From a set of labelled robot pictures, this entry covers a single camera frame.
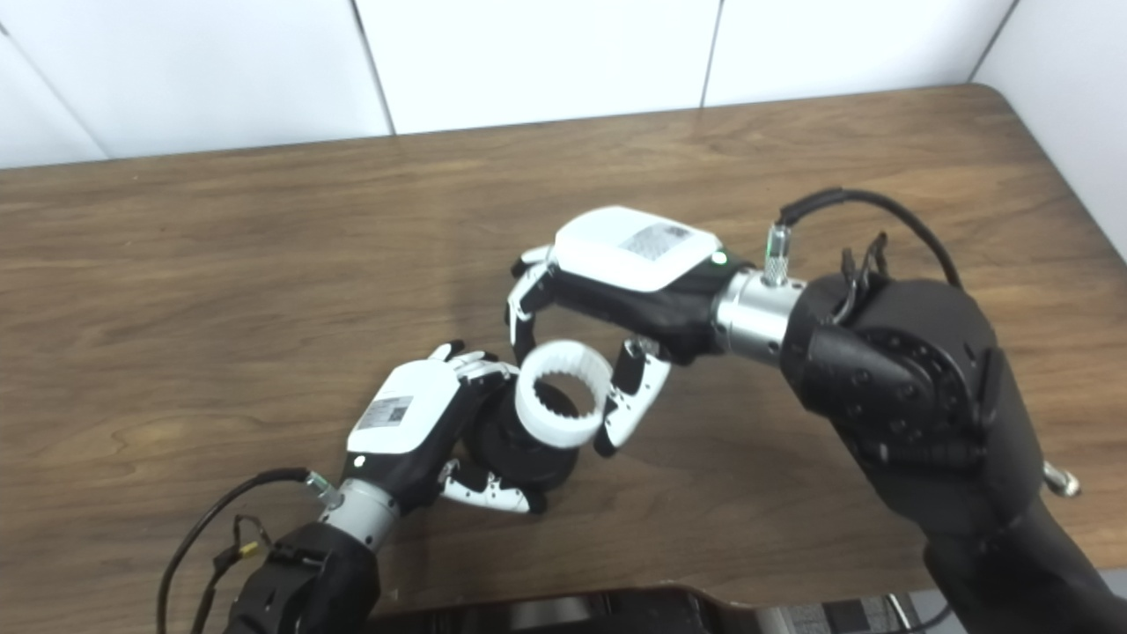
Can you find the round black part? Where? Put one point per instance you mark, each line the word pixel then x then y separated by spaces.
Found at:
pixel 528 462

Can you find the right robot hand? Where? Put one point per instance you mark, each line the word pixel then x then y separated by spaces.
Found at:
pixel 625 255

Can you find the black robot torso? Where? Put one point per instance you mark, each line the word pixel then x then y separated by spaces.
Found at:
pixel 616 612

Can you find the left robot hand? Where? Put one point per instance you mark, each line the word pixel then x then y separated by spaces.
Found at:
pixel 405 414

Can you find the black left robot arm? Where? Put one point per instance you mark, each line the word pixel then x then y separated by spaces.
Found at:
pixel 308 581

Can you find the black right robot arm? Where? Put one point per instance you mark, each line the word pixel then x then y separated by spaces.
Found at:
pixel 924 396

